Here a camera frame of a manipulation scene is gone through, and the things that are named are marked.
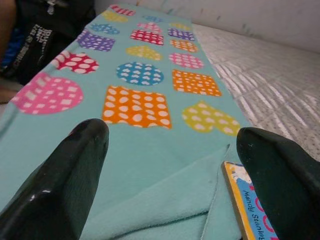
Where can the black bag with white print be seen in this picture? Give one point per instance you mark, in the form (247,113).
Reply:
(50,42)

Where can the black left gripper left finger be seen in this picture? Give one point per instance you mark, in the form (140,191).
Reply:
(55,190)

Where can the teal blanket with colourful shapes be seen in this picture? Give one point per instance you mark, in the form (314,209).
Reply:
(150,155)

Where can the blue yellow children's board book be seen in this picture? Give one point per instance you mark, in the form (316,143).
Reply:
(247,207)

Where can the grey quilted mattress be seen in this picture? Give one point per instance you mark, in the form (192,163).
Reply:
(270,87)

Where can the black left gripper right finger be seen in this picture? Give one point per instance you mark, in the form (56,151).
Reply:
(290,190)

